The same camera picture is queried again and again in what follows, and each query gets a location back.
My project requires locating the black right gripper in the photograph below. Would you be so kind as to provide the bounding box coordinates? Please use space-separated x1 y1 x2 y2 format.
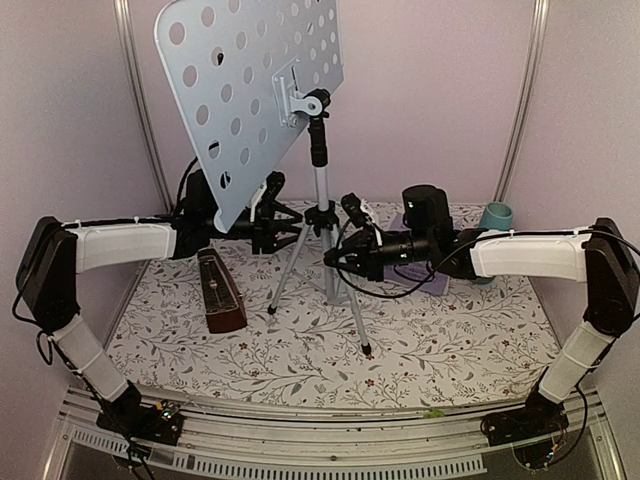
327 224 435 281

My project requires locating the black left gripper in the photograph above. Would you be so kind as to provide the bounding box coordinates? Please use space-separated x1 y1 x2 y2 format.
206 201 309 255

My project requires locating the purple sheet music page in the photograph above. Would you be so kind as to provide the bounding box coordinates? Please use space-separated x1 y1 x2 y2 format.
384 213 449 296

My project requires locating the light blue music stand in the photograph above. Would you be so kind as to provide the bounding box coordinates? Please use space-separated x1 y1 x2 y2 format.
152 0 375 357

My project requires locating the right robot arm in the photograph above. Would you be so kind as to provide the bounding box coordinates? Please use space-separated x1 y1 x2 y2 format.
324 185 639 436

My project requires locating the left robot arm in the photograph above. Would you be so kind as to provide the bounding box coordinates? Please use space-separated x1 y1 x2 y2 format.
15 170 302 434

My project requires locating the brown wooden metronome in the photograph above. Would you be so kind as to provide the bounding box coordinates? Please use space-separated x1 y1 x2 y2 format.
197 248 247 334

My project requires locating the floral patterned table mat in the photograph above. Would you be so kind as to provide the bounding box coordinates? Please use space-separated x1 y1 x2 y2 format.
97 199 564 409

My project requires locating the teal cup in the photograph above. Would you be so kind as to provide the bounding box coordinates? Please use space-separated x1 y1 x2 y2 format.
472 201 516 286

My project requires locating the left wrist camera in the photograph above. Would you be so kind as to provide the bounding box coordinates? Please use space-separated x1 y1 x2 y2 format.
248 171 285 223

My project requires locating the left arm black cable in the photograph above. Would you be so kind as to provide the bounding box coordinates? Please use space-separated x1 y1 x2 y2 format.
172 157 201 216

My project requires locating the aluminium base frame rail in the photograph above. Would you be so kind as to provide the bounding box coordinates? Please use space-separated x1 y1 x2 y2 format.
43 387 627 479

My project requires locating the left aluminium frame post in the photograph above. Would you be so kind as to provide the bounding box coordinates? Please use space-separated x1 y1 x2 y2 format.
113 0 174 211

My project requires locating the aluminium frame post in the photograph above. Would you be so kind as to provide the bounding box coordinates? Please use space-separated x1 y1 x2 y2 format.
493 0 550 202
113 0 174 211

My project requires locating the right aluminium frame post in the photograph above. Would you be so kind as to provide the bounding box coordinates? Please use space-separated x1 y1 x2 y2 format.
493 0 550 202

